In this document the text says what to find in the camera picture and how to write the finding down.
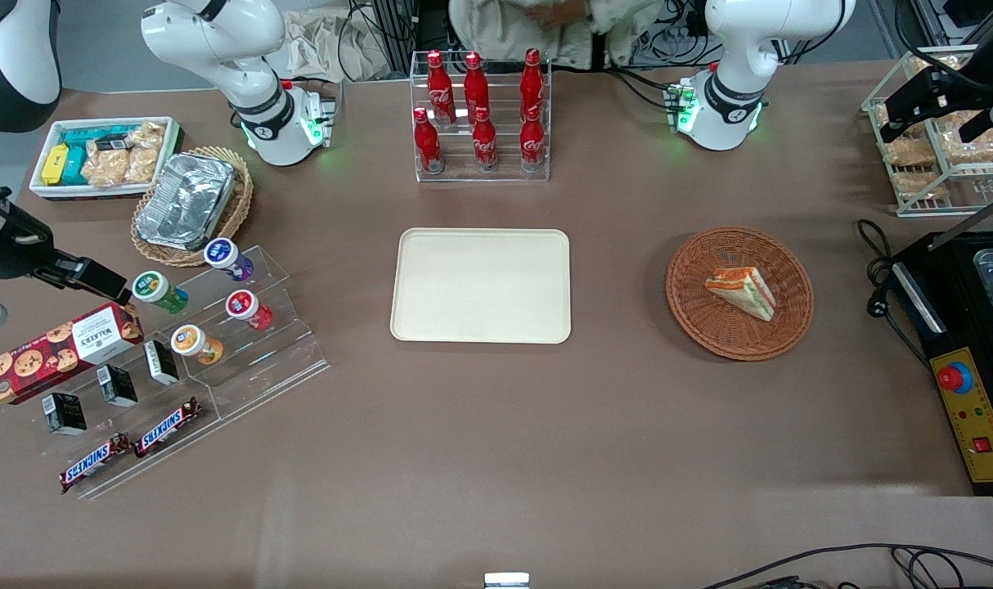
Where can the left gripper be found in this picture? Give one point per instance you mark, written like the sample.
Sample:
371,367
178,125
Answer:
969,78

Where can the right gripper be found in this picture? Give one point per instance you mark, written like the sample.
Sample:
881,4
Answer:
15,255

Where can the triangle sandwich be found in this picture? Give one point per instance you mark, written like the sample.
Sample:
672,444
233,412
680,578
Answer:
746,291

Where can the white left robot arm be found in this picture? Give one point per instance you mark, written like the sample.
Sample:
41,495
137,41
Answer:
742,49

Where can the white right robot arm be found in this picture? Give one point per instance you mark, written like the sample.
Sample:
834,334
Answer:
218,41

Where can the tan oval wicker basket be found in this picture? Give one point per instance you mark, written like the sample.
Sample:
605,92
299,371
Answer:
239,209

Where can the brown round wicker basket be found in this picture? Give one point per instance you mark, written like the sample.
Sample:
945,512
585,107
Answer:
709,331

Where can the cream plastic tray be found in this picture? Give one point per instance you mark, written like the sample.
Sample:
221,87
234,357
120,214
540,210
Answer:
480,286

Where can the person's bare hand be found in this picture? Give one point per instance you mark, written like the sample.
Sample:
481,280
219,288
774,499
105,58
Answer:
558,11

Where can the red cookie box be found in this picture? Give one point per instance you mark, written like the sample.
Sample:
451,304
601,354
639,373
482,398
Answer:
55,352

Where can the green drink cup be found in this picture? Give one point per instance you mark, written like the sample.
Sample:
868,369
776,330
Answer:
153,288

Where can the white plastic snack bin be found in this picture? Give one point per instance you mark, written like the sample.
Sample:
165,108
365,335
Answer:
42,190

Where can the silver metal bar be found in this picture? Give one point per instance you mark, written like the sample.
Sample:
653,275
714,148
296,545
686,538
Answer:
975,222

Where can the short teal box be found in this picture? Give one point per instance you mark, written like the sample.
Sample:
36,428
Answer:
74,168

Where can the clear bag of snacks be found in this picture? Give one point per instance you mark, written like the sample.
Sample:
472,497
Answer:
105,168
142,164
149,135

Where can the yellow small box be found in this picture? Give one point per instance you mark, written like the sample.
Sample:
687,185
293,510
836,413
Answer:
55,164

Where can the small black carton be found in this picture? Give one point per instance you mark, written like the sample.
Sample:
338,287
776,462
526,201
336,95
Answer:
117,386
161,362
65,414

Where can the orange drink cup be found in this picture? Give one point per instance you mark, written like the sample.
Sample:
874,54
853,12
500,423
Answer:
190,341

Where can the aluminium foil container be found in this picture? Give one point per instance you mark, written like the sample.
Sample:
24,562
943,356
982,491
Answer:
186,203

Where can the long teal box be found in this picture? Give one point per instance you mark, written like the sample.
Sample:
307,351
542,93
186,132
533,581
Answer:
96,132

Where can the purple cup with blue lid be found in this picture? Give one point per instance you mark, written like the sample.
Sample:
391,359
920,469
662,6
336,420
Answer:
222,254

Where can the red drink cup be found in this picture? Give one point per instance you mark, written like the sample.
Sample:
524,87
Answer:
243,305

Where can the snickers chocolate bar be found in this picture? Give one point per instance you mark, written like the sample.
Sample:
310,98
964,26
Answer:
94,463
168,427

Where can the black machine housing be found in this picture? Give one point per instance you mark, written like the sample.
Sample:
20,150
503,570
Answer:
954,327

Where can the clear acrylic stepped display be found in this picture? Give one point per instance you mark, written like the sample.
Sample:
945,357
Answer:
267,360

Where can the red emergency stop button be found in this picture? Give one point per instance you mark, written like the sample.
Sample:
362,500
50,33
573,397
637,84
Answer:
953,377

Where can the yellow control panel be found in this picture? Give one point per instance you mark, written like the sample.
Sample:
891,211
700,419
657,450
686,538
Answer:
983,425

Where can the person in beige jacket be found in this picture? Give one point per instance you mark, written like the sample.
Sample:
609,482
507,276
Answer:
627,24

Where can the beige cloth bag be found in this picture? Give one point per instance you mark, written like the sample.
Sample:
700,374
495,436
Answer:
325,49

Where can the red cola bottle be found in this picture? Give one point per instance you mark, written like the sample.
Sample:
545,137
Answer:
428,143
440,90
475,86
532,141
485,143
532,82

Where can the clear acrylic bottle rack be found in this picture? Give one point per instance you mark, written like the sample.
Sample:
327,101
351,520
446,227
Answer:
505,168

